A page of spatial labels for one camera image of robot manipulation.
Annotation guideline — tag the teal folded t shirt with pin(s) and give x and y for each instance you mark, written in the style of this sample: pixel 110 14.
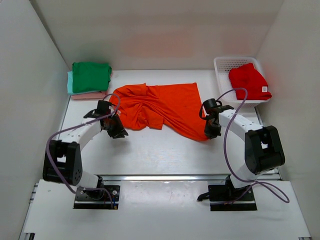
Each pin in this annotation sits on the teal folded t shirt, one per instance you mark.
pixel 70 83

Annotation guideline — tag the orange t shirt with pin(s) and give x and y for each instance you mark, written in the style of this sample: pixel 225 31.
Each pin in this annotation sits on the orange t shirt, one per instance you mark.
pixel 154 106

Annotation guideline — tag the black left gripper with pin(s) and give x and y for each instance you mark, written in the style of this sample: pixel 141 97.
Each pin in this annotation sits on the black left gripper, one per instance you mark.
pixel 117 133

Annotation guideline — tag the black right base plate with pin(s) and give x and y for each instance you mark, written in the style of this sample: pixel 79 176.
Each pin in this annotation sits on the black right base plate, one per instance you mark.
pixel 223 198

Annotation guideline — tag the red t shirt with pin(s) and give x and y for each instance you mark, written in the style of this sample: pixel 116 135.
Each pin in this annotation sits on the red t shirt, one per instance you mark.
pixel 247 77

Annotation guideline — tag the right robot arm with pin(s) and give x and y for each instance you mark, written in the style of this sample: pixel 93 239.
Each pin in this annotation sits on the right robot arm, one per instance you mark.
pixel 263 150

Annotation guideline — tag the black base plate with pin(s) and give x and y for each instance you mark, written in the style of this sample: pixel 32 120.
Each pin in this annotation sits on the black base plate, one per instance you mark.
pixel 223 198
pixel 99 200

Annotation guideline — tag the green folded t shirt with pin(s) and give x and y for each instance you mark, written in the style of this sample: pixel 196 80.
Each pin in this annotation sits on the green folded t shirt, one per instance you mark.
pixel 91 66

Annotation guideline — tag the pink folded t shirt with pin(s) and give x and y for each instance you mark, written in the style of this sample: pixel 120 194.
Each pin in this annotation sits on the pink folded t shirt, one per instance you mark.
pixel 90 95

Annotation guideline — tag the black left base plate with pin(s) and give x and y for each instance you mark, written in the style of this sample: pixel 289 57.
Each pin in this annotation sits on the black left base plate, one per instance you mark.
pixel 99 200

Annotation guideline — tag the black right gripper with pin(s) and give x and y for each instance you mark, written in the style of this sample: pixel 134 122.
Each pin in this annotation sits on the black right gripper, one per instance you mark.
pixel 210 134

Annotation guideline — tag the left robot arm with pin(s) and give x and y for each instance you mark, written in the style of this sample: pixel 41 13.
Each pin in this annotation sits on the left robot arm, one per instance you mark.
pixel 63 159

